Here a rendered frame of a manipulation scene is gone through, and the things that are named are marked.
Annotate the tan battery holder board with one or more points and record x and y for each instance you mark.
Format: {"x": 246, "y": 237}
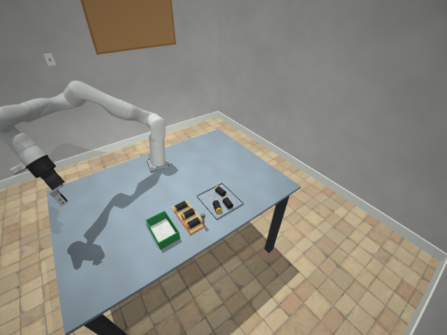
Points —
{"x": 184, "y": 221}

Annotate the black battery with gold top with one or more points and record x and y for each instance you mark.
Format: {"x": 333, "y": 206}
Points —
{"x": 220, "y": 191}
{"x": 227, "y": 202}
{"x": 182, "y": 205}
{"x": 188, "y": 213}
{"x": 194, "y": 222}
{"x": 217, "y": 206}

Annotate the green open box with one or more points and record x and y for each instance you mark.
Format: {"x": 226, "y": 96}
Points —
{"x": 163, "y": 230}

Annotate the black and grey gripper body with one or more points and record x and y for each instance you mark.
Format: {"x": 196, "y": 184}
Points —
{"x": 39, "y": 164}

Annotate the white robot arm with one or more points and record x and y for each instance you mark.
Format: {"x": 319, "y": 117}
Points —
{"x": 75, "y": 95}

